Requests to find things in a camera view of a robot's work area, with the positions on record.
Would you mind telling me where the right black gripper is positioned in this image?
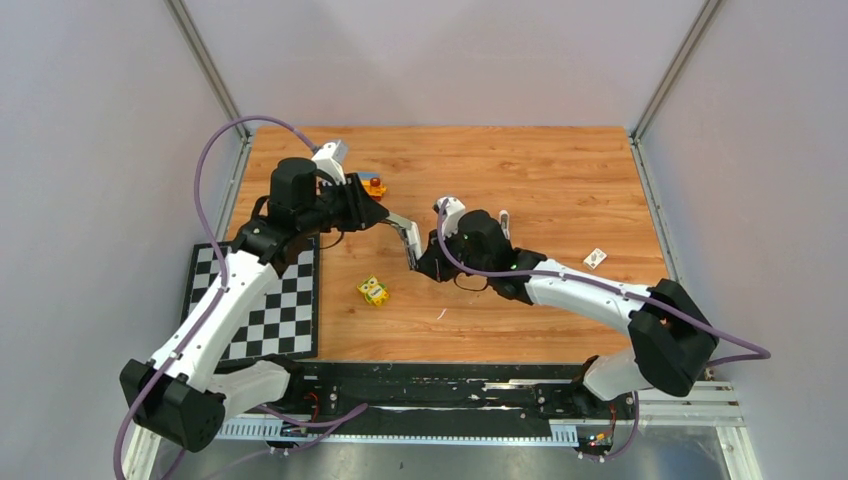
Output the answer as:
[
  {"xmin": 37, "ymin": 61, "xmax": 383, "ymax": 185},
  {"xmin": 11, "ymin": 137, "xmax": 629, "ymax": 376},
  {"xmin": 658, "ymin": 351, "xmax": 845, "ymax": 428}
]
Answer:
[{"xmin": 414, "ymin": 226, "xmax": 492, "ymax": 285}]

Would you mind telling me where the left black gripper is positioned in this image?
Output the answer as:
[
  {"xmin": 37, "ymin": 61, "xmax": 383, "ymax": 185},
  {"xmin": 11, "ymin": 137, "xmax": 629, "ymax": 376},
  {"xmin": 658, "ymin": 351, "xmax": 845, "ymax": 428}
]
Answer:
[{"xmin": 298, "ymin": 171, "xmax": 387, "ymax": 236}]

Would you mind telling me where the grey white stapler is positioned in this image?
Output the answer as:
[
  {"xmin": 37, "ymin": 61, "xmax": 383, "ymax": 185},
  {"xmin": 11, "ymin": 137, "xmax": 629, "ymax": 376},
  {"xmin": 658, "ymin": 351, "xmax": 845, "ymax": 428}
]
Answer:
[{"xmin": 384, "ymin": 212, "xmax": 423, "ymax": 271}]

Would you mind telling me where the white staple box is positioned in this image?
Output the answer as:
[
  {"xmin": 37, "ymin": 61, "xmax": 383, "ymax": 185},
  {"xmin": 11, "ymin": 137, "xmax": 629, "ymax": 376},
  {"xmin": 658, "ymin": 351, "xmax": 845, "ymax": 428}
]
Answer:
[{"xmin": 583, "ymin": 248, "xmax": 608, "ymax": 270}]

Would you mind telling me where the small white stapler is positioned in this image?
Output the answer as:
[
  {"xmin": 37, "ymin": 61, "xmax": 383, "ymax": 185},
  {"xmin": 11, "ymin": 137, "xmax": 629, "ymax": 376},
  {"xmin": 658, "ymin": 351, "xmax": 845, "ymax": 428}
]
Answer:
[{"xmin": 498, "ymin": 210, "xmax": 511, "ymax": 242}]

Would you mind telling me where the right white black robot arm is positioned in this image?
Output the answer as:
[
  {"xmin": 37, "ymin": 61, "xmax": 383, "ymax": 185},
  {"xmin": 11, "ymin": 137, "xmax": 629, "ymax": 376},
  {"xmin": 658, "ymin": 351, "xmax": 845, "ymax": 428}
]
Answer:
[{"xmin": 405, "ymin": 210, "xmax": 719, "ymax": 418}]

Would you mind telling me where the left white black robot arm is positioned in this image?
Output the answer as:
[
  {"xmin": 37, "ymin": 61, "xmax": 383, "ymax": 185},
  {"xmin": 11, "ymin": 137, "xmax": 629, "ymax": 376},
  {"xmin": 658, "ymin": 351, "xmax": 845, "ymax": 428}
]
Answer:
[{"xmin": 120, "ymin": 158, "xmax": 390, "ymax": 453}]

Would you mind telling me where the orange toy car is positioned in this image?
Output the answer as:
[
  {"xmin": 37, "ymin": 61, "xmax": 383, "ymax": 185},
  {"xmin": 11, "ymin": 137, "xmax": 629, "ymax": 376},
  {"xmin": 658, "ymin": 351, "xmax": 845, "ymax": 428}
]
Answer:
[{"xmin": 357, "ymin": 172, "xmax": 387, "ymax": 202}]

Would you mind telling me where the yellow owl toy block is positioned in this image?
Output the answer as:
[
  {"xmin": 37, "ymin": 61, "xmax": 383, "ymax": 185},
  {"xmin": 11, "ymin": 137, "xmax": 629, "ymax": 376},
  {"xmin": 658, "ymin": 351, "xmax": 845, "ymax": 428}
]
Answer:
[{"xmin": 357, "ymin": 275, "xmax": 390, "ymax": 307}]

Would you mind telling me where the checkerboard calibration mat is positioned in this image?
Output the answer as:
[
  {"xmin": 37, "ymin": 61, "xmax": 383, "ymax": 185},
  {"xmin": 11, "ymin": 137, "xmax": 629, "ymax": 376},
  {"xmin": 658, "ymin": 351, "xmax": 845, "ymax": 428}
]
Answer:
[{"xmin": 219, "ymin": 236, "xmax": 320, "ymax": 369}]

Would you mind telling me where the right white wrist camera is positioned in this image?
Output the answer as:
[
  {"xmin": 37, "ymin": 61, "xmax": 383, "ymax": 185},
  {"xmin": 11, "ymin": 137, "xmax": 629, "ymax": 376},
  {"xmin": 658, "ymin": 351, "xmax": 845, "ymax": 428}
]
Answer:
[{"xmin": 434, "ymin": 196, "xmax": 466, "ymax": 239}]

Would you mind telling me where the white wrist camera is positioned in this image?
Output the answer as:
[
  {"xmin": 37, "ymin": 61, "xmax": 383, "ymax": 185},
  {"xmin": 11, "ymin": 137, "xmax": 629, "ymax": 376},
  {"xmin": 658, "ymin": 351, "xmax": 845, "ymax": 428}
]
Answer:
[
  {"xmin": 311, "ymin": 139, "xmax": 349, "ymax": 184},
  {"xmin": 434, "ymin": 196, "xmax": 466, "ymax": 239}
]

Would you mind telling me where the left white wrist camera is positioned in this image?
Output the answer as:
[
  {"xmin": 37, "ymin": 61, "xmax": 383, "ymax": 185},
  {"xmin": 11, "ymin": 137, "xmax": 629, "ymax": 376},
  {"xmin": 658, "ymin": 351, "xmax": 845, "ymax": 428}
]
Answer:
[{"xmin": 311, "ymin": 139, "xmax": 349, "ymax": 184}]

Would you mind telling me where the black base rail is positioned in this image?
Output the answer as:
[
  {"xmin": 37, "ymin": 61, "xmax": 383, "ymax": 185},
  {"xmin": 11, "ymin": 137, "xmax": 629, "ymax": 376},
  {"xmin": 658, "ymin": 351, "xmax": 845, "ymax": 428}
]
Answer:
[{"xmin": 142, "ymin": 360, "xmax": 743, "ymax": 452}]

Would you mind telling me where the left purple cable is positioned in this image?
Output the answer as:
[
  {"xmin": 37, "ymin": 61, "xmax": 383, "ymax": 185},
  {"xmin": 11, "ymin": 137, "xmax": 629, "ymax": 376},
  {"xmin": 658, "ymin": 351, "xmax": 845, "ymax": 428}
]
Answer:
[{"xmin": 113, "ymin": 116, "xmax": 319, "ymax": 480}]

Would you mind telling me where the purple cable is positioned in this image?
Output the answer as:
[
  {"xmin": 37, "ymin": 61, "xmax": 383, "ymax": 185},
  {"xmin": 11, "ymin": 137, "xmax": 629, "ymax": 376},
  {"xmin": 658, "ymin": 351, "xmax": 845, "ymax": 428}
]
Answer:
[
  {"xmin": 113, "ymin": 116, "xmax": 319, "ymax": 480},
  {"xmin": 435, "ymin": 199, "xmax": 772, "ymax": 368}
]

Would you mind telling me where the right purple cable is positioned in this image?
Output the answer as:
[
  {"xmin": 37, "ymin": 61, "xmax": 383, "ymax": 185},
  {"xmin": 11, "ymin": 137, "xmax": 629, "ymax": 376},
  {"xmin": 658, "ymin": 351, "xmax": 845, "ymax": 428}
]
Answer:
[{"xmin": 435, "ymin": 199, "xmax": 772, "ymax": 368}]

